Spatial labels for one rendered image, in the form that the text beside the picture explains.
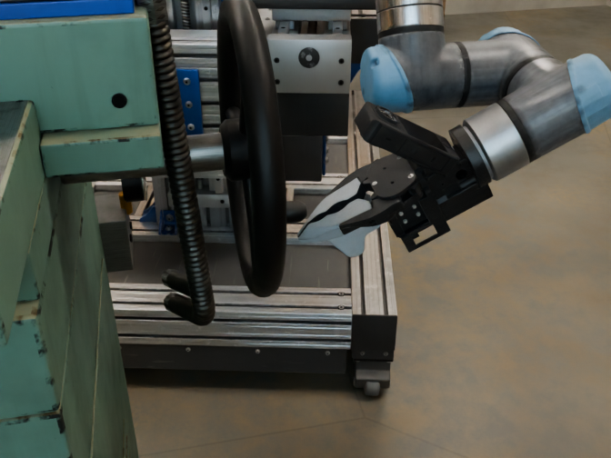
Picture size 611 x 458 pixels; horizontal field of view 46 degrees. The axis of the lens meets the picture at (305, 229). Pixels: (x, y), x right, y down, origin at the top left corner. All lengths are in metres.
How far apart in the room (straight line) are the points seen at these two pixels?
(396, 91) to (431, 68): 0.05
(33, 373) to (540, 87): 0.55
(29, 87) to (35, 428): 0.26
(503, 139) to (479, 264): 1.28
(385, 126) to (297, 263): 0.93
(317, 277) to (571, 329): 0.65
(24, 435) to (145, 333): 0.93
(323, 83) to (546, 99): 0.50
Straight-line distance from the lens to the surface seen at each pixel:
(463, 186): 0.80
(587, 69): 0.80
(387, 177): 0.78
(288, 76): 1.20
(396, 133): 0.72
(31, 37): 0.60
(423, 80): 0.81
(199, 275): 0.74
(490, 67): 0.84
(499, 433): 1.56
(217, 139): 0.69
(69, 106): 0.61
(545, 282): 2.01
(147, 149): 0.60
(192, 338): 1.50
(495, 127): 0.77
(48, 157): 0.61
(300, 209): 0.79
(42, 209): 0.59
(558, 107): 0.78
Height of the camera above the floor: 1.10
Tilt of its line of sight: 31 degrees down
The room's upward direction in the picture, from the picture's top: straight up
